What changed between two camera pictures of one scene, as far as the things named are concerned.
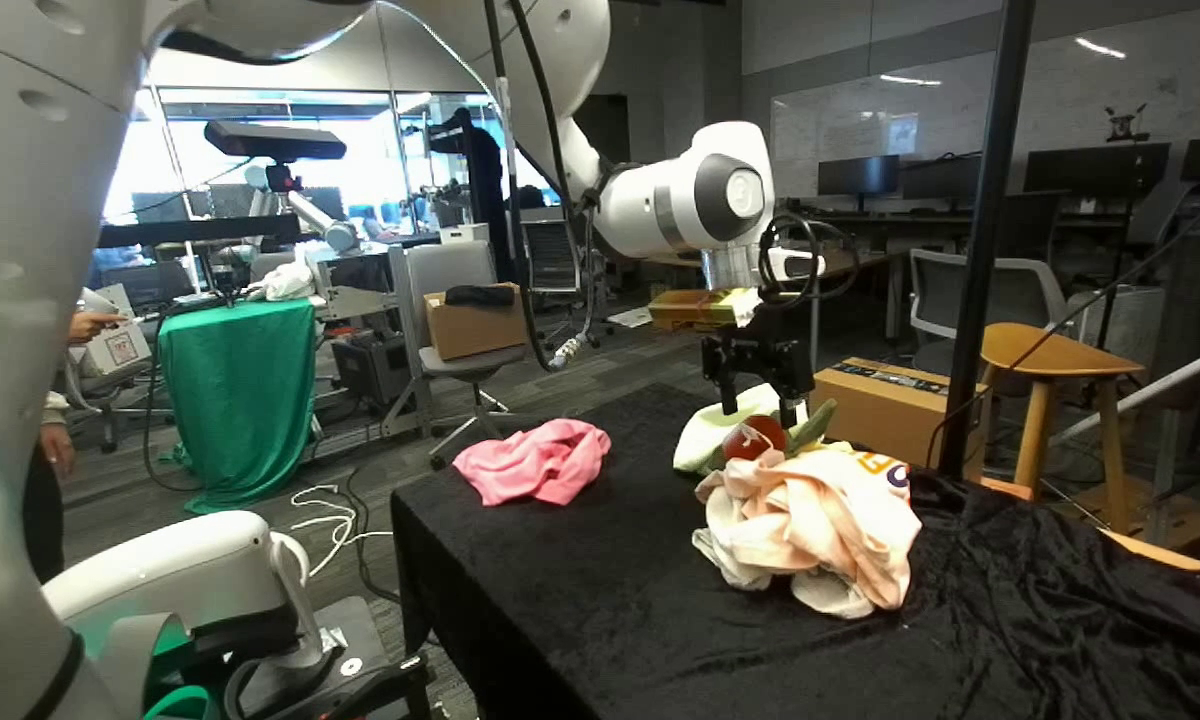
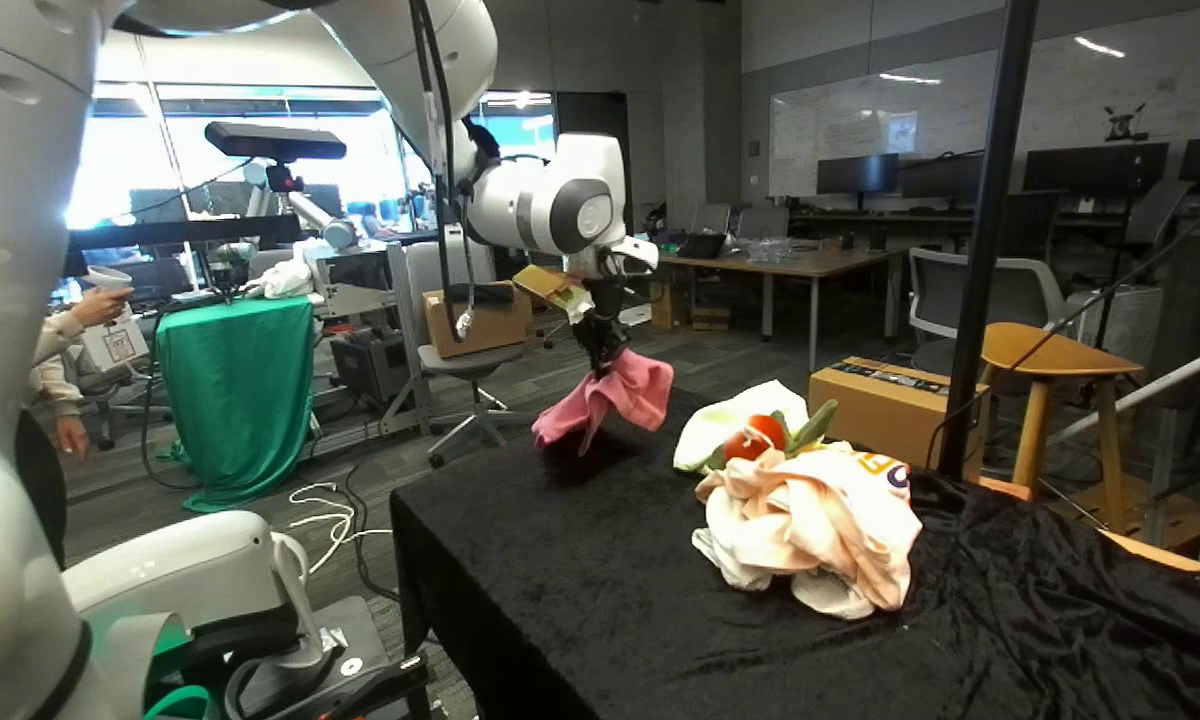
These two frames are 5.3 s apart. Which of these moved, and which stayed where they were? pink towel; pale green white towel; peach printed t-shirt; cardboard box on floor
Moved: pink towel
Stayed: cardboard box on floor; pale green white towel; peach printed t-shirt
